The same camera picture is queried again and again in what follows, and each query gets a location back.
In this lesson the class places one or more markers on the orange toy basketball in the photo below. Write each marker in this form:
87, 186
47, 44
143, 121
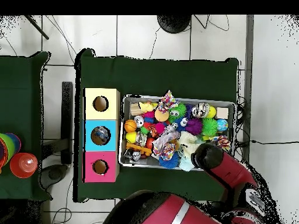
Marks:
130, 125

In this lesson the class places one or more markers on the cream waffle cloth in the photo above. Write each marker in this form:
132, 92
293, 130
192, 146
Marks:
186, 142

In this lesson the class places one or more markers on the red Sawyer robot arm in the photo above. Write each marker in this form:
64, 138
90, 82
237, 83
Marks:
233, 172

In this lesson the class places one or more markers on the wooden box with three holes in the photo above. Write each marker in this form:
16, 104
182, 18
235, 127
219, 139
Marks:
112, 114

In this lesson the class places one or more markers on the blue spiky rubber ball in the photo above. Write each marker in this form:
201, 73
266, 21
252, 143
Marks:
168, 161

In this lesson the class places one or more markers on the purple knobby rubber ball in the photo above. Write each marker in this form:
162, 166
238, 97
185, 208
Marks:
193, 126

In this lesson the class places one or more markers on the green spiky rubber ball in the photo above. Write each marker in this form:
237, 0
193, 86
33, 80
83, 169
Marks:
209, 126

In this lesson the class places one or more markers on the yellow ball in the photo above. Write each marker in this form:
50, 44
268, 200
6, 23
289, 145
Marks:
212, 112

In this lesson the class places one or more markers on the blue globe ball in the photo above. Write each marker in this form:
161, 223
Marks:
222, 124

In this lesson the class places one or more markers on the plain wooden block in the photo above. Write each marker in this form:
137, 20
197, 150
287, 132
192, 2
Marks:
222, 113

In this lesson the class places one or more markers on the black upright panel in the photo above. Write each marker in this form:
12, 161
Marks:
67, 105

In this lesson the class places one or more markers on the black round stand base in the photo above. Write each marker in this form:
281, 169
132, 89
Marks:
174, 23

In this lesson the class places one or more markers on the grey oval floor base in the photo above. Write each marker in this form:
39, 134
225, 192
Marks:
55, 173

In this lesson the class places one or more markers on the dark green side tablecloth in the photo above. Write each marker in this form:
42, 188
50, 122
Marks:
21, 93

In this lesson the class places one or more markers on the red plastic cup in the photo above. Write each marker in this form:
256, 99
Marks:
23, 165

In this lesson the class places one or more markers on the black tripod leg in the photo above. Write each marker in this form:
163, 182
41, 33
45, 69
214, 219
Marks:
37, 27

